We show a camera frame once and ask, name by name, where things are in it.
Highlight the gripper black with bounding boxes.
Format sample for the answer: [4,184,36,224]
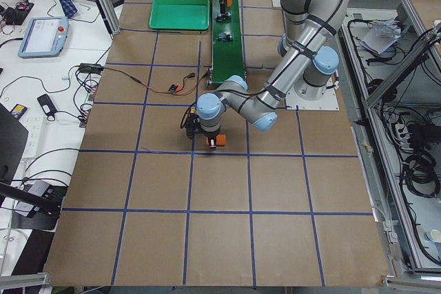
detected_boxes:
[216,0,230,21]
[200,131,220,150]

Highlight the green push button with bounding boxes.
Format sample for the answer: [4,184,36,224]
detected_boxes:
[216,32,233,43]
[216,12,232,22]

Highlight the plain orange cylinder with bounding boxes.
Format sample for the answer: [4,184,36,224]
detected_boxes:
[205,134,227,147]

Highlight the green conveyor belt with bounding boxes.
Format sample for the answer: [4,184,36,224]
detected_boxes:
[207,0,246,86]

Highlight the green plastic tray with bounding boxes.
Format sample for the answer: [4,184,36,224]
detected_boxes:
[149,0,210,31]

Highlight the small motor controller board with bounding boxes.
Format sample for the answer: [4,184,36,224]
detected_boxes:
[168,84,181,94]

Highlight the blue checked cloth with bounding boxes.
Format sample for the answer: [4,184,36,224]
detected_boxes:
[59,0,78,19]

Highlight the near teach pendant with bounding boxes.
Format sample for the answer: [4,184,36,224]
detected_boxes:
[18,17,70,59]

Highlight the red black power cable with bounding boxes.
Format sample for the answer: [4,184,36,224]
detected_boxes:
[101,66,197,97]

